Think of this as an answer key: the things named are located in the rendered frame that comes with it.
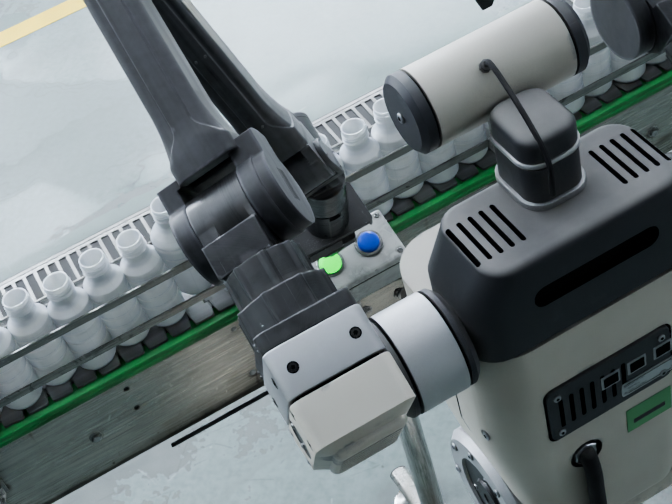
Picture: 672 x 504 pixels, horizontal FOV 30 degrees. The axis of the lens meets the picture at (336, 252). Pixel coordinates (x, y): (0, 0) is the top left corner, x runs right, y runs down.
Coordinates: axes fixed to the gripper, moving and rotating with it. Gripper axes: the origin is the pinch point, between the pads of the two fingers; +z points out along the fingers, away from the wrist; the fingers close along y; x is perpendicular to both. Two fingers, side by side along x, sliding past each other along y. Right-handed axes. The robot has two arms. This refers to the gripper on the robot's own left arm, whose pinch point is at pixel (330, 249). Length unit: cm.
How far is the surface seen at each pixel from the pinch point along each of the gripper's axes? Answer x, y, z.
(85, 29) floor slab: -203, -8, 198
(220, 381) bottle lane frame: -1.9, 20.1, 28.1
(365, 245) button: 1.2, -4.6, 1.7
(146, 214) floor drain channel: -108, 9, 162
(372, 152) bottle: -13.1, -14.1, 6.6
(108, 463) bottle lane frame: -1, 41, 32
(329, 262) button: 0.9, 0.8, 1.6
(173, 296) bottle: -11.2, 20.5, 13.3
